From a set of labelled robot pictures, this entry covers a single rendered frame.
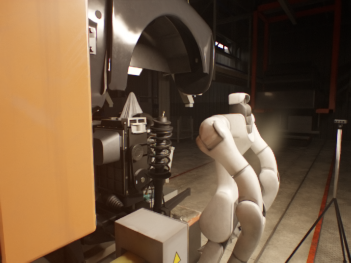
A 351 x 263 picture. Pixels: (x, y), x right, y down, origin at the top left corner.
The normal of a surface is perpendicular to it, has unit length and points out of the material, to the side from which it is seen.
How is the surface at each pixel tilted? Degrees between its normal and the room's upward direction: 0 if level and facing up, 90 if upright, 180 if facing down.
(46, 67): 90
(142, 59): 90
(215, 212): 89
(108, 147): 90
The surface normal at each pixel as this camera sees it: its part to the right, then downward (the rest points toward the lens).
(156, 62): 0.77, 0.07
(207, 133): -0.66, -0.17
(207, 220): -0.60, 0.03
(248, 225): -0.49, 0.31
